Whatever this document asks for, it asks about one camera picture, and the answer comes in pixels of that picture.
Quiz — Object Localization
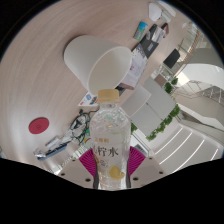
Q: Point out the white chair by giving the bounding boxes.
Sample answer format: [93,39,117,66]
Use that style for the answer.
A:
[121,84,153,118]

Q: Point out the flat round red coaster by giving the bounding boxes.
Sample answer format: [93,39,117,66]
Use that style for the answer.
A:
[28,116,50,135]

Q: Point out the tall white cabinet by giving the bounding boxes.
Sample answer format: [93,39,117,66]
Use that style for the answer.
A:
[131,78,178,129]

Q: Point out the white mug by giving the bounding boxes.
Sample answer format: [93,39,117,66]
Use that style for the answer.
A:
[63,34,133,96]

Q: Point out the small teal item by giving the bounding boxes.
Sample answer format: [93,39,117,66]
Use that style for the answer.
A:
[133,21,149,42]

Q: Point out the green plants atop cabinet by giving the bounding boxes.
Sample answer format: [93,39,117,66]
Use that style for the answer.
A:
[145,103,182,142]

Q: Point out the colourful sticker sheet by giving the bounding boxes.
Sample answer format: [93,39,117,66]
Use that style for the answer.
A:
[78,92,100,108]

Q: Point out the black chair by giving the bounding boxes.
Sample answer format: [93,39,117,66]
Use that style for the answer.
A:
[163,48,181,69]

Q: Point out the black tablet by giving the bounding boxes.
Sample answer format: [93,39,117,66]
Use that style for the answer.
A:
[138,31,161,56]

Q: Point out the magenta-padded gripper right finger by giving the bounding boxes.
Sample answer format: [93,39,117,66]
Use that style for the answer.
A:
[125,145,168,189]

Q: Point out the small black case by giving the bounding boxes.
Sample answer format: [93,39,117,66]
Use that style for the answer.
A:
[114,85,127,96]

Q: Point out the group of ceiling light strips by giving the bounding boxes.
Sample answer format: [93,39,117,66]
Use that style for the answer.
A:
[154,126,221,166]

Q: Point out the clear bottle with yellow cap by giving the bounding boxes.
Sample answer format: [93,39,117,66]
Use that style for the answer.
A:
[89,88,132,191]

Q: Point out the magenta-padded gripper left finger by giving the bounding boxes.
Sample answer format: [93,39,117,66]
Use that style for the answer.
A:
[54,148,98,189]

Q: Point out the white power strip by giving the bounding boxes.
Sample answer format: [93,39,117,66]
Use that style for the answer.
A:
[159,1,177,18]

